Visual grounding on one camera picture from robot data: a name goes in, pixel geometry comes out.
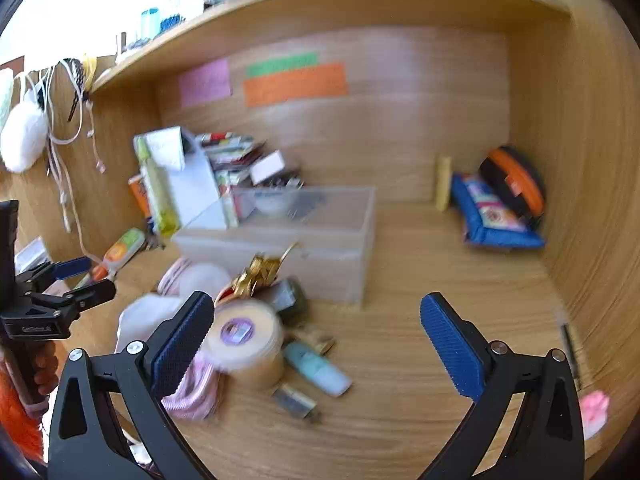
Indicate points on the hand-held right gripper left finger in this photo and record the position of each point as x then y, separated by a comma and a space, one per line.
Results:
181, 347

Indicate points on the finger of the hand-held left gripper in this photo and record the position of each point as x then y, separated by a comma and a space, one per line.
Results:
75, 267
92, 294

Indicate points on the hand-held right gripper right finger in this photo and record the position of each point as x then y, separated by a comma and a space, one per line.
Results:
452, 347

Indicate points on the cream round container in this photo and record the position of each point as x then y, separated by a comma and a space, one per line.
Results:
245, 340

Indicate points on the light blue small bottle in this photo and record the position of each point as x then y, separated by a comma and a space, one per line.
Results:
317, 367

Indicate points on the clear plastic storage box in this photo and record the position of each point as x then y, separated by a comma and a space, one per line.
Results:
325, 260

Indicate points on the person's left forearm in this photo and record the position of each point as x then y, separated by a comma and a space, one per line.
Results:
15, 422

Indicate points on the person's left hand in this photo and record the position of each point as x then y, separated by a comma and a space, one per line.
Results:
46, 367

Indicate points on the white cloth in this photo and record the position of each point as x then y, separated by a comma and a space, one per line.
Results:
145, 317

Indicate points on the clear bottle with orange label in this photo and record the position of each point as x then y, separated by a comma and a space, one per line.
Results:
122, 250

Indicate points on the pink and white round pad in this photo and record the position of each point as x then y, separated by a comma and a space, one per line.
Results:
197, 280

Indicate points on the wooden desk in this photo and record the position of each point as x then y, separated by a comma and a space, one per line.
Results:
425, 420

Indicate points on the orange tube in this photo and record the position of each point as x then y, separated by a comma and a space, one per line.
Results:
139, 195

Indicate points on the yellow-green spray bottle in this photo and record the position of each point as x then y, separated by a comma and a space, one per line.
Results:
162, 202

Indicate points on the dark bottle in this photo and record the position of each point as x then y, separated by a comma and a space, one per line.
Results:
292, 300

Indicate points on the blue zip pouch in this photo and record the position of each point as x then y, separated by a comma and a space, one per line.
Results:
492, 220

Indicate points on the white folded paper sheet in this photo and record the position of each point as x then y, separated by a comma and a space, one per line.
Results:
197, 195

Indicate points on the white fluffy pompom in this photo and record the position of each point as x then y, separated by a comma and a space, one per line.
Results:
21, 135

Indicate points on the colourful fruit print packet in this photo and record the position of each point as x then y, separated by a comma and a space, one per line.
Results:
229, 200

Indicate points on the pink soft toy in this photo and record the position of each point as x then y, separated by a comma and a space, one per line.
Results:
596, 412

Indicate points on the pale yellow tube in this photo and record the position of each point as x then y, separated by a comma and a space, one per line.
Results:
443, 182

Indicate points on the black and orange case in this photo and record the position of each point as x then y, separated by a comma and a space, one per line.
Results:
517, 180

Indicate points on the stack of printed packets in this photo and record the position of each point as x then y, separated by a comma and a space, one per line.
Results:
232, 152

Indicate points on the small white box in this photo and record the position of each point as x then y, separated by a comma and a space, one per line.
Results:
267, 167

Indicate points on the pink paper note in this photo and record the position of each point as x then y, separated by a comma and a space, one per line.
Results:
205, 82

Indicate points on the orange paper note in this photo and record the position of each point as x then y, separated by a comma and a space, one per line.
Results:
295, 85

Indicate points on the green paper note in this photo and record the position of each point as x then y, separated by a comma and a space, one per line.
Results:
282, 64

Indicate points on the wooden shelf board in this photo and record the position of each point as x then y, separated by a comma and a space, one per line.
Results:
350, 0

